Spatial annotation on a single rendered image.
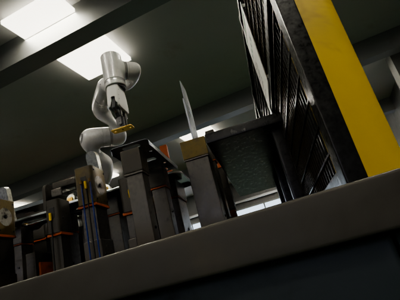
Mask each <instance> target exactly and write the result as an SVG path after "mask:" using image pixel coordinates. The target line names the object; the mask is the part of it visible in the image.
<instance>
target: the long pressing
mask: <svg viewBox="0 0 400 300"><path fill-rule="evenodd" d="M168 178H169V180H170V179H176V180H177V181H179V182H180V183H181V184H182V185H183V186H184V188H186V187H189V186H191V183H190V179H189V178H188V177H187V176H186V175H185V174H184V173H183V172H181V171H169V172H168ZM116 195H118V196H120V188H119V187H115V188H112V189H109V190H107V198H109V197H112V196H116ZM69 206H70V214H71V215H82V211H81V210H78V209H77V208H78V207H79V205H78V199H75V200H72V201H69ZM41 218H46V211H43V212H39V213H37V214H33V215H29V216H27V217H23V218H19V219H17V221H16V222H15V228H18V225H21V227H24V226H26V227H28V228H33V231H35V230H38V229H40V228H41V226H42V225H44V224H47V220H46V219H43V220H40V221H36V222H34V223H30V224H24V223H28V222H31V221H35V220H38V219H41Z"/></svg>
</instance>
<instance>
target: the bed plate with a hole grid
mask: <svg viewBox="0 0 400 300"><path fill-rule="evenodd" d="M396 229H400V168H397V169H394V170H391V171H387V172H384V173H380V174H377V175H374V176H370V177H367V178H364V179H361V180H357V181H354V182H350V183H347V184H344V185H340V186H337V187H333V188H331V189H327V190H323V191H321V192H317V193H313V194H310V195H307V196H303V197H300V198H297V199H293V200H291V201H287V202H283V203H281V204H277V205H273V206H270V207H267V208H263V209H261V210H257V211H253V212H249V213H247V214H243V215H240V216H237V217H233V218H230V219H227V220H223V221H219V222H217V223H213V224H210V225H207V226H204V227H200V228H197V229H193V230H190V231H187V232H183V233H179V234H177V235H173V236H170V237H166V238H164V239H160V240H156V241H153V242H150V243H146V244H143V245H140V246H136V247H134V248H130V249H126V250H123V251H120V252H116V253H113V254H109V255H106V256H103V257H100V258H96V259H94V260H90V261H86V262H83V263H80V264H76V265H72V266H70V267H66V268H62V269H60V270H56V271H53V272H50V273H46V274H43V275H40V276H36V277H32V278H30V279H26V280H22V281H20V282H16V283H13V284H10V285H6V286H3V287H0V300H119V299H123V298H127V297H130V296H135V295H139V294H142V293H147V292H151V291H154V290H158V289H163V288H167V287H170V286H175V285H179V284H182V283H186V282H191V281H194V280H198V279H203V278H206V277H210V276H215V275H218V274H222V273H226V272H230V271H234V270H238V269H241V268H246V267H250V266H253V265H257V264H262V263H266V262H269V261H274V260H278V259H281V258H286V257H290V256H293V255H298V254H302V253H305V252H310V251H313V250H316V249H321V248H325V247H328V246H333V245H337V244H340V243H345V242H349V241H352V240H357V239H361V238H366V237H369V236H373V235H377V234H380V233H384V232H389V231H392V230H396Z"/></svg>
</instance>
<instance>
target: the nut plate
mask: <svg viewBox="0 0 400 300"><path fill-rule="evenodd" d="M134 128H135V127H134V126H132V125H131V124H129V125H126V126H123V127H119V128H117V129H114V130H111V132H113V133H114V134H117V133H121V132H125V131H127V130H130V129H134Z"/></svg>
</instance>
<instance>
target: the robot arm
mask: <svg viewBox="0 0 400 300"><path fill-rule="evenodd" d="M100 59H101V67H102V74H103V78H102V79H101V80H100V81H99V82H98V84H97V86H96V90H95V93H94V96H93V100H92V111H93V114H94V116H95V117H96V118H97V119H98V120H100V121H102V122H103V123H105V124H107V125H109V127H99V128H91V129H86V130H84V131H83V132H82V133H81V135H80V144H81V146H82V148H83V149H84V150H85V151H86V152H87V153H88V152H90V151H92V152H97V153H98V155H99V159H100V162H101V167H102V170H103V171H104V178H105V184H106V185H108V184H109V183H110V182H111V179H112V177H113V162H112V159H111V158H110V157H109V156H108V155H107V154H105V153H103V152H102V151H101V150H100V148H101V147H109V146H120V145H122V144H123V143H125V141H126V138H127V135H126V131H125V132H121V133H117V134H114V133H113V132H111V130H114V129H117V128H119V127H123V126H126V125H127V119H128V118H127V114H129V109H128V105H127V100H126V96H125V93H124V92H125V91H127V90H129V89H131V88H132V87H133V86H134V85H135V84H136V83H137V81H138V80H139V78H140V74H141V68H140V65H139V64H138V63H136V62H130V61H122V60H121V55H120V54H119V53H118V52H115V51H107V52H104V53H103V54H102V55H101V57H100ZM111 112H112V113H113V114H115V118H116V119H115V118H114V117H113V115H112V114H111Z"/></svg>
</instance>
